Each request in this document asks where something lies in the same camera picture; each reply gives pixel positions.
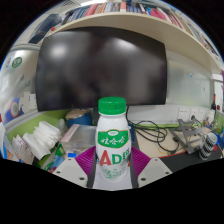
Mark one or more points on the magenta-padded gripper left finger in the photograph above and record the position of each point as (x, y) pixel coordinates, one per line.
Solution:
(71, 170)

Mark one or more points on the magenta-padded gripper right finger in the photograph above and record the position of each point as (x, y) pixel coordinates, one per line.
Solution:
(153, 171)

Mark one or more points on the white drink bottle green cap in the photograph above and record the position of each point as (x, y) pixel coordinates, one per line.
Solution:
(113, 146)

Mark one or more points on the white paper sheet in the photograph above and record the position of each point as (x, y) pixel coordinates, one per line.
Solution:
(97, 184)

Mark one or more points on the clear plastic box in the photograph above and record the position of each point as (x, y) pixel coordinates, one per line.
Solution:
(78, 138)

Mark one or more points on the black desk mat red edge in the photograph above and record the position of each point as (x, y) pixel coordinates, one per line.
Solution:
(186, 160)

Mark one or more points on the white tissue stack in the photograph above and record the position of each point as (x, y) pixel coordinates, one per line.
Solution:
(41, 138)

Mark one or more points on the grey metal laptop stand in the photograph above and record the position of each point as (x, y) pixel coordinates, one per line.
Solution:
(190, 135)

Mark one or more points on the black computer monitor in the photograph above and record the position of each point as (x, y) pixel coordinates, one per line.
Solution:
(100, 66)

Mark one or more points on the white wall outlet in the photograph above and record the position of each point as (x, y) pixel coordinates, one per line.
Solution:
(184, 114)
(196, 114)

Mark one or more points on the green round wall sticker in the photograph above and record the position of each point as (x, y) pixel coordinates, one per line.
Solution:
(16, 62)

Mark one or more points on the wall shelf with books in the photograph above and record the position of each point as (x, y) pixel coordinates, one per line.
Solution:
(140, 23)

